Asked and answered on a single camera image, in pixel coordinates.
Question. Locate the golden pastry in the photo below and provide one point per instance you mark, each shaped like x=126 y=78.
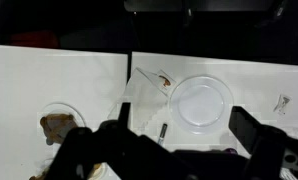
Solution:
x=37 y=177

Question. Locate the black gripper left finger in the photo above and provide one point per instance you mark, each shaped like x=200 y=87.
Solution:
x=122 y=150

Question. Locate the white plate with brownie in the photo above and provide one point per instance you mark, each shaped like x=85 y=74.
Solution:
x=55 y=107

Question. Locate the white plate with buns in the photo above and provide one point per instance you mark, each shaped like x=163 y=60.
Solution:
x=104 y=173

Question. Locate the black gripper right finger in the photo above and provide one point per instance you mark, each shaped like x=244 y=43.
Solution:
x=265 y=150

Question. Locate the red seat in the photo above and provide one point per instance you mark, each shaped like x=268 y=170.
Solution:
x=34 y=39

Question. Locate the black marker pen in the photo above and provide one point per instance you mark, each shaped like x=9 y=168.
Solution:
x=162 y=131

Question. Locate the white sauce packet brown print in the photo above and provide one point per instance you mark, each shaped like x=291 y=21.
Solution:
x=165 y=81

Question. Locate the dark brown brownie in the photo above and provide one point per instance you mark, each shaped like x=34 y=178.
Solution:
x=55 y=125

